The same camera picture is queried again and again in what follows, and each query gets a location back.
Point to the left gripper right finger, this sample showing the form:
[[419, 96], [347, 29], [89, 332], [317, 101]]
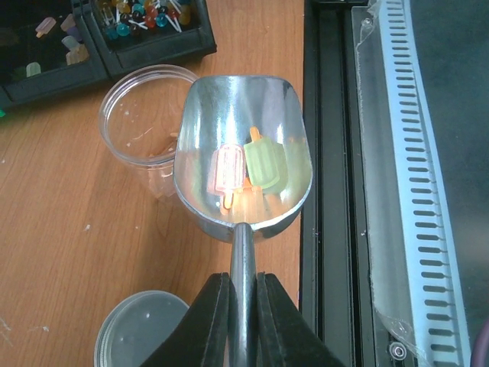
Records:
[[286, 339]]

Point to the black popsicle candy bin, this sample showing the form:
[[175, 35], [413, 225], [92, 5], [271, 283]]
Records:
[[47, 48]]

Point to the green popsicle candy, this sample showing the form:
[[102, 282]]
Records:
[[266, 163]]

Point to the light blue cable duct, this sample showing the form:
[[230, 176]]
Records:
[[439, 323]]

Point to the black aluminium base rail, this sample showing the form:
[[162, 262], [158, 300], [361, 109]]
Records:
[[335, 290]]

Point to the black lollipop candy bin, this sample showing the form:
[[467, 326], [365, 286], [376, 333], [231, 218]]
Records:
[[128, 35]]

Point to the clear plastic jar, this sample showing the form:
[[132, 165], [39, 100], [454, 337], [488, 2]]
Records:
[[139, 121]]

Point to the silver jar lid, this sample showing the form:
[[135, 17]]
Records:
[[136, 327]]

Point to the pink popsicle candy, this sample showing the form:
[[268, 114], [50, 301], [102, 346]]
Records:
[[227, 173]]

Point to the metal scoop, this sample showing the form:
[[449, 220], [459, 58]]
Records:
[[221, 110]]

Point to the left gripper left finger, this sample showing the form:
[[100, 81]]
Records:
[[200, 337]]

